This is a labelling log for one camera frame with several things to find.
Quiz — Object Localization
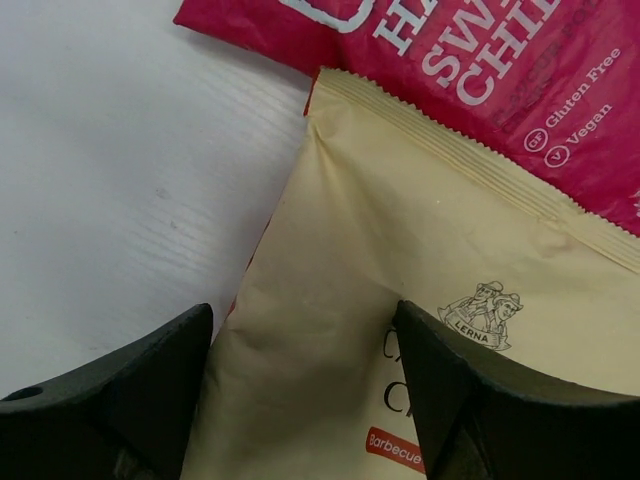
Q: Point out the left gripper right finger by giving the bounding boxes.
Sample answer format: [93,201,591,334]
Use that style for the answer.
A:
[394,300,639,479]

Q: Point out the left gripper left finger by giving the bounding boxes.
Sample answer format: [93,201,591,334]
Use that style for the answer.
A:
[1,304,213,479]

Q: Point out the red cream cassava chips bag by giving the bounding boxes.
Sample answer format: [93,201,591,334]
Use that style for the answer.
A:
[183,70,639,479]

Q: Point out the pink REAL crisps bag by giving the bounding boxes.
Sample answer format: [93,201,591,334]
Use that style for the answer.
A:
[174,0,639,233]

